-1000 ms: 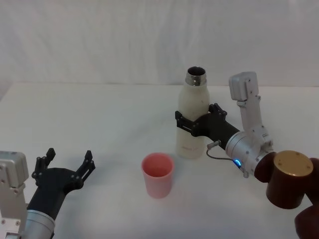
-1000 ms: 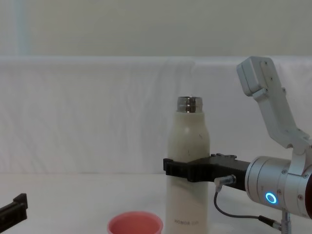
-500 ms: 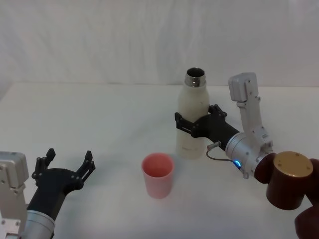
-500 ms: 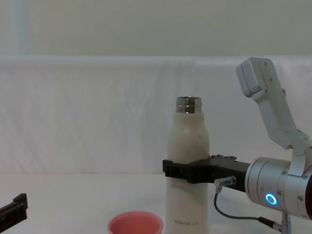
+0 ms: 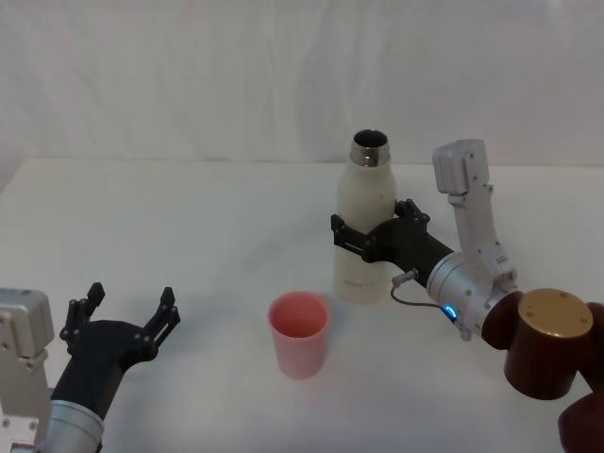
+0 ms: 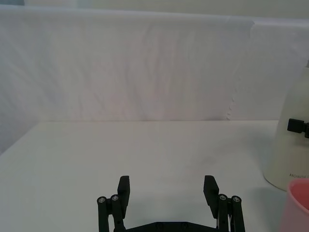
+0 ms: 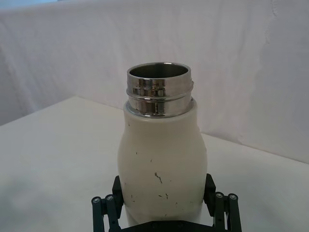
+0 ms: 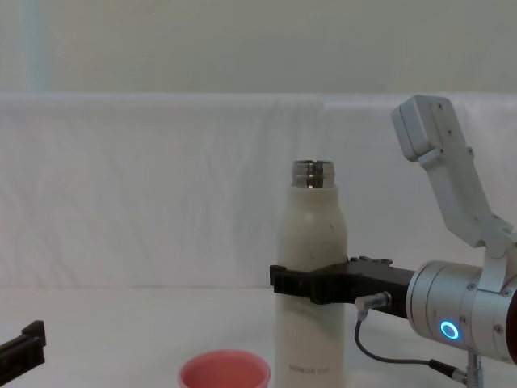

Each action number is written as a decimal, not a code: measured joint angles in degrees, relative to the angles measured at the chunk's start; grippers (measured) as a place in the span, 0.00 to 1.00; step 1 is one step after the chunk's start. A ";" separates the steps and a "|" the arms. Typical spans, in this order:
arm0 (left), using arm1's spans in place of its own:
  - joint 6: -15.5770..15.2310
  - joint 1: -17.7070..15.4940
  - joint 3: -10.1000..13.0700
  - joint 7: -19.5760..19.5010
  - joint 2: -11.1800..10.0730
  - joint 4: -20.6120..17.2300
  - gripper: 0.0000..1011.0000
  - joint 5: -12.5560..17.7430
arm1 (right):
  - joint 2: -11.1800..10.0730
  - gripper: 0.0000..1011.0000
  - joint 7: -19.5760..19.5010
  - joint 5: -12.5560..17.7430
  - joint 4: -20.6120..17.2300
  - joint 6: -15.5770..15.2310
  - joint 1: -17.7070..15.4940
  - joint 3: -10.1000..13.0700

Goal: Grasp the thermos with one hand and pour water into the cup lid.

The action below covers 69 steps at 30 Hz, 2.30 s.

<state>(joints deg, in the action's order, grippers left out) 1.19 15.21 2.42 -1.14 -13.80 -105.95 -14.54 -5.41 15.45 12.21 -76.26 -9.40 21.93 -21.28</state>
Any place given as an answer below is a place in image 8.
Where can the white table cloth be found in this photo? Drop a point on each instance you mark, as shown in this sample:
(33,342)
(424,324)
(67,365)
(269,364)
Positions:
(121,327)

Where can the pink cup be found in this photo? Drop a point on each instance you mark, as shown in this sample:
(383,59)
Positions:
(224,372)

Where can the white curtain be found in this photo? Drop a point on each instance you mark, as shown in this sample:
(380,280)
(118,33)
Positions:
(121,182)

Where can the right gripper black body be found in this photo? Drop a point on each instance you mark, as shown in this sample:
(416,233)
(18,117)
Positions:
(383,283)

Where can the cream vacuum bottle steel neck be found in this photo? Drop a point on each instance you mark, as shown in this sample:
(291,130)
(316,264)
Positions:
(311,226)

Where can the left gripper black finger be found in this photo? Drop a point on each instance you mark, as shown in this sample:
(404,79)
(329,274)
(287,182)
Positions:
(32,343)

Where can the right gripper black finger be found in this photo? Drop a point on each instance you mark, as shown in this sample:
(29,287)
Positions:
(371,260)
(323,285)

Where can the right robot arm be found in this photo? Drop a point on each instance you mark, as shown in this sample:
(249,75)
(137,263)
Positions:
(452,291)

